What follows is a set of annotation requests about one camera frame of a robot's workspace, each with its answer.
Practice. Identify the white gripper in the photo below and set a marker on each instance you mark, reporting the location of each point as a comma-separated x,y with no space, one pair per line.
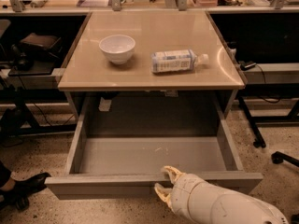
189,192

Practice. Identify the grey top drawer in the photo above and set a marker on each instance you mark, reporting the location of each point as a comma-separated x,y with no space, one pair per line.
120,153

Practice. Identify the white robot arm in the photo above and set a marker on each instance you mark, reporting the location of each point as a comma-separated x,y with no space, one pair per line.
233,207

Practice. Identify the white paper in drawer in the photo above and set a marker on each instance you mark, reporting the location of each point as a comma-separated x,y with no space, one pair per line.
104,104

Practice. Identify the grey drawer cabinet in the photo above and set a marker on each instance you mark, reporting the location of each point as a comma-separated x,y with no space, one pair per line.
89,71

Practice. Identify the black chair caster right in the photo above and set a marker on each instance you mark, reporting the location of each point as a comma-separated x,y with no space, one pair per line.
279,157

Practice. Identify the clear plastic water bottle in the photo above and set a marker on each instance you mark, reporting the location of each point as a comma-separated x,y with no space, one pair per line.
176,61

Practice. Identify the black power adapter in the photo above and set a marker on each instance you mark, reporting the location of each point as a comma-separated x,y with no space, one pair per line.
247,65

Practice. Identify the white ceramic bowl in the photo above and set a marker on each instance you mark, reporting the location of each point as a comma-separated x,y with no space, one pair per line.
118,49

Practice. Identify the black shoe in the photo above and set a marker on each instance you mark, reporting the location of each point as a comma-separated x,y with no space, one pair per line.
23,189

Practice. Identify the black office chair base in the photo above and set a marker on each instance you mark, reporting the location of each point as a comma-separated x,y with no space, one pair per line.
20,203

